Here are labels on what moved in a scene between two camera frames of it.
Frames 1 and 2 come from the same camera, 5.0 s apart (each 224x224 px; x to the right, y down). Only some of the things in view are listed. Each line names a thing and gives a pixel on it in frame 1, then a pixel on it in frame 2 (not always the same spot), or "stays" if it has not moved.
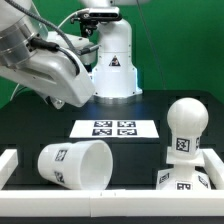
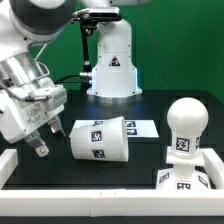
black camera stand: (87, 28) stays
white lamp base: (183, 174) stays
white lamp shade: (84, 165) -> (103, 139)
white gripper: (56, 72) -> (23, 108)
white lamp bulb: (187, 118) stays
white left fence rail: (9, 160) stays
